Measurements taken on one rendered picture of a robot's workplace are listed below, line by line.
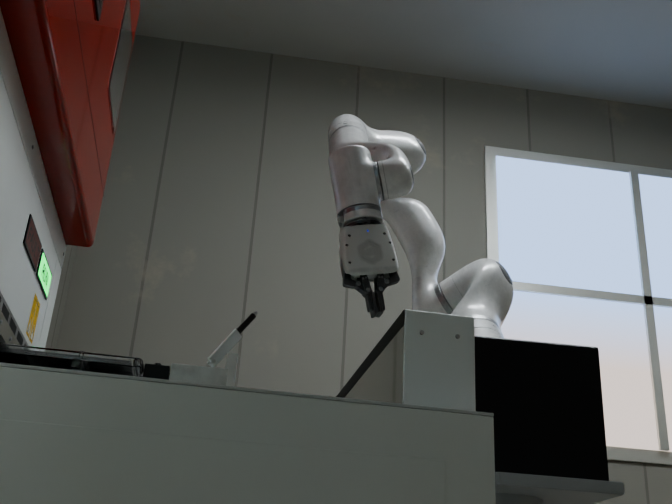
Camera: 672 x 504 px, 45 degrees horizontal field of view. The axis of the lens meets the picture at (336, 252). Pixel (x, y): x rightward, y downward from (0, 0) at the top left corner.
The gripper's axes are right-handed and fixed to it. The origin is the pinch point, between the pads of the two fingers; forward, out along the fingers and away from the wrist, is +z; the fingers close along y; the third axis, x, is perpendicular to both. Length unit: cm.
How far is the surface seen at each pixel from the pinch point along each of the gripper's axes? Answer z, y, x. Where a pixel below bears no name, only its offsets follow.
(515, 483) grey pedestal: 35.0, 14.4, -10.6
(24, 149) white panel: -18, -56, -29
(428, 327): 17.1, -5.5, -40.0
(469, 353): 21.0, -0.7, -40.0
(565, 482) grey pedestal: 35.9, 22.7, -10.9
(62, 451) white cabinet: 29, -50, -46
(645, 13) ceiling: -149, 164, 100
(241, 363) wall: -37, -7, 165
